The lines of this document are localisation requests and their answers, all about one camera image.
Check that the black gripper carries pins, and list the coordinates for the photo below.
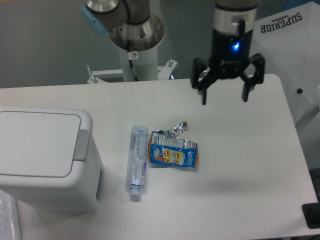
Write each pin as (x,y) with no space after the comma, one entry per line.
(228,60)

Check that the white push-lid trash can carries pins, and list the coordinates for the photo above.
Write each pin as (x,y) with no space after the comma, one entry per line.
(49,158)

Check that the white superior umbrella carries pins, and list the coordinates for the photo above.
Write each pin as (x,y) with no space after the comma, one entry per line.
(290,44)

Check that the blue foil snack wrapper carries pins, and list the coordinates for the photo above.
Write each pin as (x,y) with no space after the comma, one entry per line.
(166,147)

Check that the clear crushed plastic bottle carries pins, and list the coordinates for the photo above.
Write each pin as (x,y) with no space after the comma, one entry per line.
(137,162)

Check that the black device at edge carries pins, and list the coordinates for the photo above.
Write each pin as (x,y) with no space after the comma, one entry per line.
(311,212)

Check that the white metal base frame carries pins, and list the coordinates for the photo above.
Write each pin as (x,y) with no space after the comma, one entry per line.
(165,72)

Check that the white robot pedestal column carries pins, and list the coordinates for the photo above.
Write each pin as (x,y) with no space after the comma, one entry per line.
(139,66)

